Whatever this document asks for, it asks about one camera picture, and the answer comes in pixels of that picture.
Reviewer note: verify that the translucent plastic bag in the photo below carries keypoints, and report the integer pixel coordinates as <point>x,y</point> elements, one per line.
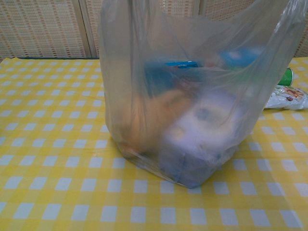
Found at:
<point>168,36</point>

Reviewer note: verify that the orange item inside bag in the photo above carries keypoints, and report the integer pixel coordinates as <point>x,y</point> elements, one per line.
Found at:
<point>154,108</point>

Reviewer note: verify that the white purple packet inside bag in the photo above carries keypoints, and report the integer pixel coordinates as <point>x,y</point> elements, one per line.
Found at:
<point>192,134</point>

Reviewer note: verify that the blue box inside bag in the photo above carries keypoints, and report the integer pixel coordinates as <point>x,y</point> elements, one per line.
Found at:
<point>179,64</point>

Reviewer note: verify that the yellow checkered tablecloth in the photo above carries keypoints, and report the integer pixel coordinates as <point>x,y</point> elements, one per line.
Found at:
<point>48,144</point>

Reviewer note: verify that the white snack packet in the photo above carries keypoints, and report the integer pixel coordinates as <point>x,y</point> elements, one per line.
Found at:
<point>288,98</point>

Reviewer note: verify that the green cylindrical chips can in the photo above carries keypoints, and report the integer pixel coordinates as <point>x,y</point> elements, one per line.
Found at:
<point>286,77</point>

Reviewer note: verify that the beige woven folding screen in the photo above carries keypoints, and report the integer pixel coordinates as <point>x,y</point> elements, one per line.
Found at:
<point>48,24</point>

